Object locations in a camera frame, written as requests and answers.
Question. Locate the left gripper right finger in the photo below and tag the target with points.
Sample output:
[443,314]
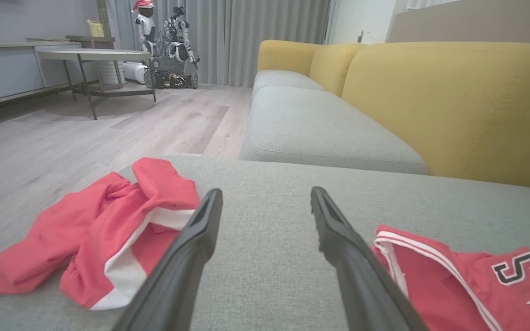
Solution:
[361,285]

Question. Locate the white cylinder appliance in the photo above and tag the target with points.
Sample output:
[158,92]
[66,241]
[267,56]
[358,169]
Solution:
[135,72]

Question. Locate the yellow watering can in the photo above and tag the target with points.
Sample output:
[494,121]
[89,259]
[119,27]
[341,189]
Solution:
[95,28]

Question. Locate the small yellow sofa back cushion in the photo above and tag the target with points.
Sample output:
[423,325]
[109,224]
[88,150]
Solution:
[334,64]
[283,55]

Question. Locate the red white shorts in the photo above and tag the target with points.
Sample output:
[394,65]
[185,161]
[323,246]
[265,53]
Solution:
[85,230]

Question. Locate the dark wooden side table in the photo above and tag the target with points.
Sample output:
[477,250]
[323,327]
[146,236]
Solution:
[90,40]

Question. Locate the large yellow sofa back cushion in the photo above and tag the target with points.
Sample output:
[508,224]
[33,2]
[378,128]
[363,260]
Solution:
[453,105]

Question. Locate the round table black metal legs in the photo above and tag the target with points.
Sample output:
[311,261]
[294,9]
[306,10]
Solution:
[95,54]

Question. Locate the wheeled robot with two arms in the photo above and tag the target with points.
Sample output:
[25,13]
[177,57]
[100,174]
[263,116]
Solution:
[175,59]

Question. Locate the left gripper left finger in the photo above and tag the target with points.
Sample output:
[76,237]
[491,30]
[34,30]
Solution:
[177,276]

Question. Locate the grey sofa seat cushion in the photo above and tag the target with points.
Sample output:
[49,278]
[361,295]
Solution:
[283,79]
[311,128]

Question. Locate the white humanoid robot santa hat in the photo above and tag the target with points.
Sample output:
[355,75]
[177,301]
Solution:
[145,27]

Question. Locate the white ribbed bin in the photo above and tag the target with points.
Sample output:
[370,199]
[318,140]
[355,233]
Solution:
[108,71]

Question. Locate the grey curtain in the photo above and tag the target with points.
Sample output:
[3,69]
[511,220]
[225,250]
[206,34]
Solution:
[256,37]

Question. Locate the large grey sofa ottoman cushion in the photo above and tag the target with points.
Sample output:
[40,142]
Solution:
[269,230]

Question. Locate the long low grey cabinet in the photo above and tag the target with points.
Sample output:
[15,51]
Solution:
[7,69]

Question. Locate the red white striped jersey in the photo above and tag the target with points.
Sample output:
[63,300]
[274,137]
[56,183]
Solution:
[453,285]

